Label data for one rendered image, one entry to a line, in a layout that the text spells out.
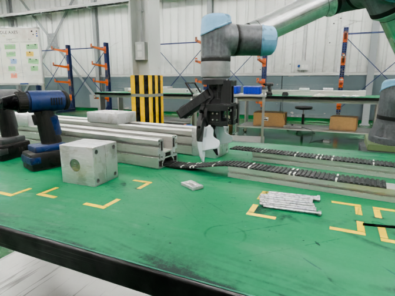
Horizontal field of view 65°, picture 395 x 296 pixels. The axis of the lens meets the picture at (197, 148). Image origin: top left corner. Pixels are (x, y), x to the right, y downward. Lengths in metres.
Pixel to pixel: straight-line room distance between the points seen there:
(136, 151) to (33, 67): 5.60
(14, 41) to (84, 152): 5.92
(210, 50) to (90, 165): 0.39
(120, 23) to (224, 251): 10.40
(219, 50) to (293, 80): 7.73
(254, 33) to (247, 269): 0.57
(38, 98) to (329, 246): 0.78
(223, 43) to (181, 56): 8.70
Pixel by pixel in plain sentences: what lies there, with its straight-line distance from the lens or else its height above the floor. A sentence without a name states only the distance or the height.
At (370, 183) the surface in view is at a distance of 0.76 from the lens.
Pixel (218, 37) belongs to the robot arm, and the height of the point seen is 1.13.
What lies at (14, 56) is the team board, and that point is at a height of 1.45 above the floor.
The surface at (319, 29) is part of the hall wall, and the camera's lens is 8.53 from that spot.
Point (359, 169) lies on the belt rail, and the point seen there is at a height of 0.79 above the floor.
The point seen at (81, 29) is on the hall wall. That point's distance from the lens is 11.76.
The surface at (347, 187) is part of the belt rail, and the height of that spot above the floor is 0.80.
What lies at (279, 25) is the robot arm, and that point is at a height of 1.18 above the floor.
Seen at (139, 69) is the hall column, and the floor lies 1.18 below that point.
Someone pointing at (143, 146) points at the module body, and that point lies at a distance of 0.90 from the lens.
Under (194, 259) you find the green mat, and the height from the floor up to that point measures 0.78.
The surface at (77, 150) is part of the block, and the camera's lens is 0.78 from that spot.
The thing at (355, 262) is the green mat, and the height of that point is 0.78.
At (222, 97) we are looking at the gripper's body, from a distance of 0.79.
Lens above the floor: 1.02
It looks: 12 degrees down
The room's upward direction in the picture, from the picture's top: straight up
